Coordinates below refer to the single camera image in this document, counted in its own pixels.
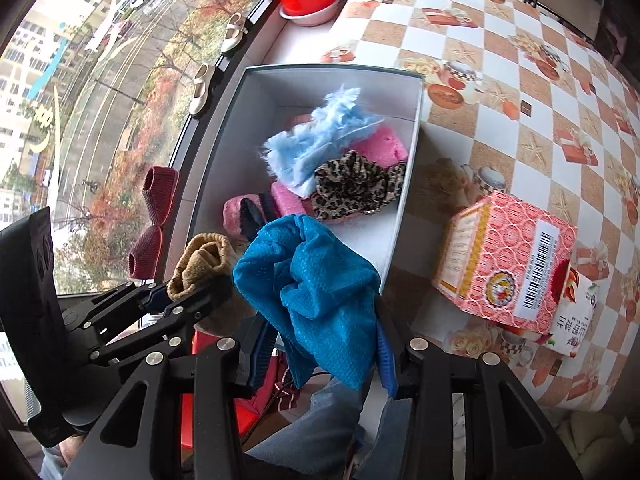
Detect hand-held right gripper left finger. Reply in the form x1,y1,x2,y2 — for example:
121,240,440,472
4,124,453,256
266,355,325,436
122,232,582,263
65,317,277,480

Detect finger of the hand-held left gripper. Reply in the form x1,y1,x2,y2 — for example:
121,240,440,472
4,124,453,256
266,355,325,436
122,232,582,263
60,281,174,342
90,275,237,367

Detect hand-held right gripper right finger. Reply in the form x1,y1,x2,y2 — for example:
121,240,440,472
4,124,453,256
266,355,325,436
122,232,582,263
375,305,583,480

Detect beige knit sock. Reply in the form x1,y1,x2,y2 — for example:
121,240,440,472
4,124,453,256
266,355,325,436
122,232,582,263
167,232,242,307

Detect blue mesh cloth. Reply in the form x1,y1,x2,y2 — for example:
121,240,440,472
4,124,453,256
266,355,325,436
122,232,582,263
232,214,384,392

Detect pink knit piece black band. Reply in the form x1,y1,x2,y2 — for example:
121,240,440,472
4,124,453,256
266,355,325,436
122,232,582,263
222,195,277,244

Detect leopard print scrunchie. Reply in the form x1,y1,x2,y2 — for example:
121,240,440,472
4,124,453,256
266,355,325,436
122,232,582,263
312,151,407,222

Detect light blue fluffy cloth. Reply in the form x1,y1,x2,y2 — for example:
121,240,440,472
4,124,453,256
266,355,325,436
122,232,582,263
262,86,387,199

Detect pink patterned sock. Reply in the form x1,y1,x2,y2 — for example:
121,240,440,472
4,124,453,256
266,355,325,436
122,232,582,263
350,127,409,172

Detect white cardboard box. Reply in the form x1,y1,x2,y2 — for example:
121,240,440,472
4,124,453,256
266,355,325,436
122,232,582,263
187,64,425,322

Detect dark red slipper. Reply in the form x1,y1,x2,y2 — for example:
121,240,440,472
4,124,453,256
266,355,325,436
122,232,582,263
128,225,164,277
142,166,180,224

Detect red plastic stool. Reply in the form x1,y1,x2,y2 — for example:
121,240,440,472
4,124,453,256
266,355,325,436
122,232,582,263
180,330,283,452

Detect person's jeans legs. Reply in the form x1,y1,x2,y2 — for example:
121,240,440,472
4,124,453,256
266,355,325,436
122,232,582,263
245,375,386,480

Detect red patterned carton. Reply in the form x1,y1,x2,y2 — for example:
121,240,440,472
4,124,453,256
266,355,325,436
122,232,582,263
432,191,579,336

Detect white tissue pack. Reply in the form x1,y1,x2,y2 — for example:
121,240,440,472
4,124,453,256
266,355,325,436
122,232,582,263
547,267,599,359

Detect white shoe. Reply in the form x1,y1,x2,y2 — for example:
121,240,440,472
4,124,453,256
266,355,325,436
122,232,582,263
189,62,216,116
220,12,249,55

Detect large window pane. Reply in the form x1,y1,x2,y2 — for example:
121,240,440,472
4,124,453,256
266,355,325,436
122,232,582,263
0,0,271,296

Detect beige cushion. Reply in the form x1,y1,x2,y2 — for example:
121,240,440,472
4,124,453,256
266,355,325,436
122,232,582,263
555,410,637,462

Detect checked printed tablecloth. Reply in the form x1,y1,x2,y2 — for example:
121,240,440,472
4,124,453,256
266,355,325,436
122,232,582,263
320,0,640,411

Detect white plastic basin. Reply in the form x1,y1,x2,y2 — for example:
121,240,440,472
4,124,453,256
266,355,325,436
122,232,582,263
279,0,344,27

